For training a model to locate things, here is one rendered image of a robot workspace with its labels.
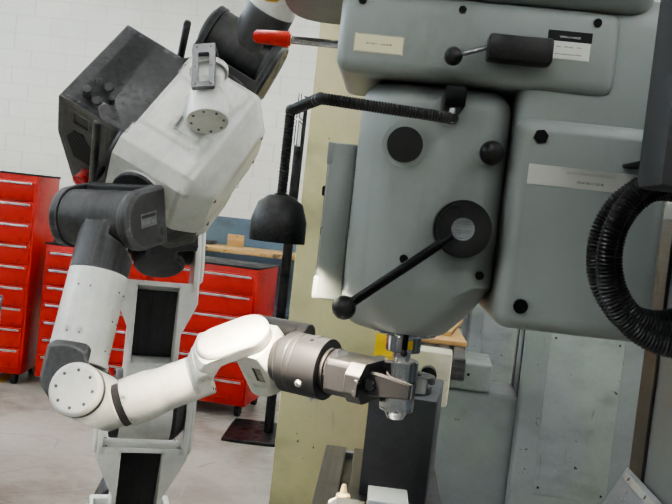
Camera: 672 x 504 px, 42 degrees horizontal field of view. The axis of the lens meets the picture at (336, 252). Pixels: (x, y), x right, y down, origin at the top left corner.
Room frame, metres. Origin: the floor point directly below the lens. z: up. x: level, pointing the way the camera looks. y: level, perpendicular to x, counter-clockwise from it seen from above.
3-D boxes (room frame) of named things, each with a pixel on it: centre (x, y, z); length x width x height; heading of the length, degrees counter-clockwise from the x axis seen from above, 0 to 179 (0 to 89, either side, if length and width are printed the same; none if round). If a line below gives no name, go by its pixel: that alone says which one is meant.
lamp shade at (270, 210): (1.11, 0.08, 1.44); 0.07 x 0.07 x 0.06
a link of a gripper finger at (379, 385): (1.15, -0.09, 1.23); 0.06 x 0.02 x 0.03; 62
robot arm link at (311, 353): (1.22, -0.02, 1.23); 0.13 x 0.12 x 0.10; 152
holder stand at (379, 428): (1.62, -0.16, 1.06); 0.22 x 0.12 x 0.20; 170
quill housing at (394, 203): (1.17, -0.11, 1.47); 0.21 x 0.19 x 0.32; 177
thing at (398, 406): (1.17, -0.10, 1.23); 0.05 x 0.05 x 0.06
